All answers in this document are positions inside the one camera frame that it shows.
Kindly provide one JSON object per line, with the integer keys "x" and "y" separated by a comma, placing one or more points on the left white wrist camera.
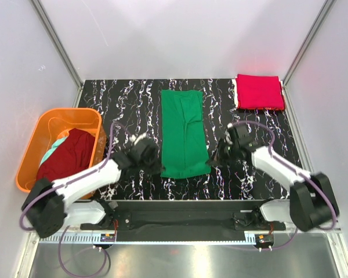
{"x": 135, "y": 139}

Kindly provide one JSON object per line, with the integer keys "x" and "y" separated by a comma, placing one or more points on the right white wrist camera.
{"x": 229, "y": 135}

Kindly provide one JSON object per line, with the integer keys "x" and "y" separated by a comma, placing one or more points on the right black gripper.
{"x": 220, "y": 160}

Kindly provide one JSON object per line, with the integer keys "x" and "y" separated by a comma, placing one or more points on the dark red t shirt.
{"x": 70, "y": 157}

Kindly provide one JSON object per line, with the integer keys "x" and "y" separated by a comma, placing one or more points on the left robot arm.
{"x": 50, "y": 206}

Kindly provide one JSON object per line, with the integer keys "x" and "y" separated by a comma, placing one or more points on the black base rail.
{"x": 184, "y": 221}

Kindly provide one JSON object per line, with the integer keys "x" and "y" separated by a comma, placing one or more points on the folded red t shirt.
{"x": 259, "y": 91}

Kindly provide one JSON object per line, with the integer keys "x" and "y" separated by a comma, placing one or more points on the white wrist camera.
{"x": 135, "y": 139}
{"x": 229, "y": 135}

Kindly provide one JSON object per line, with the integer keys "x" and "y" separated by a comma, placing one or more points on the orange plastic bin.
{"x": 51, "y": 126}

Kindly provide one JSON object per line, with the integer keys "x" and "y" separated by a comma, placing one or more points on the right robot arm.
{"x": 311, "y": 203}

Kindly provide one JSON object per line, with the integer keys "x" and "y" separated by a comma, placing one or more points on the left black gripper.
{"x": 157, "y": 167}

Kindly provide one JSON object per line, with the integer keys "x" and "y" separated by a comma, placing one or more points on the mint green t shirt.
{"x": 51, "y": 150}

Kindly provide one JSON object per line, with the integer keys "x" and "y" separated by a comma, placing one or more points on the black marbled table mat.
{"x": 134, "y": 106}

